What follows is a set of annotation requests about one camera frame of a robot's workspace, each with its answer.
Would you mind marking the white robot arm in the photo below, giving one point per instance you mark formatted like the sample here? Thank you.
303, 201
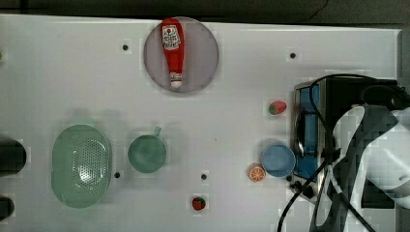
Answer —
373, 147

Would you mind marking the plush strawberry near oven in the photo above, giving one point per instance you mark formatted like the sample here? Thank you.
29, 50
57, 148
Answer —
277, 107

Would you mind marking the grey round plate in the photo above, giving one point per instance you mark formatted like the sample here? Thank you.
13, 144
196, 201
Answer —
201, 57

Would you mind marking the plush orange slice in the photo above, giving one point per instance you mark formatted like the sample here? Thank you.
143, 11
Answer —
257, 173

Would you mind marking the blue bowl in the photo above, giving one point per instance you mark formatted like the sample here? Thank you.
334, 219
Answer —
278, 160

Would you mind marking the plush strawberry near table edge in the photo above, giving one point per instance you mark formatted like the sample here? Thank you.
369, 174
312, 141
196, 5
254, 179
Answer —
198, 203

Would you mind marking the red plush ketchup bottle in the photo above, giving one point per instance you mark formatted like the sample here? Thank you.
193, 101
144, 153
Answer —
173, 45

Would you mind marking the green oval colander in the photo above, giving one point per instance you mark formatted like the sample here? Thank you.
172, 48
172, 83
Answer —
81, 166

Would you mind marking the green cup with handle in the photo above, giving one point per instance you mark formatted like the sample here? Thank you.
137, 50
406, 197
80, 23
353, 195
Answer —
147, 153

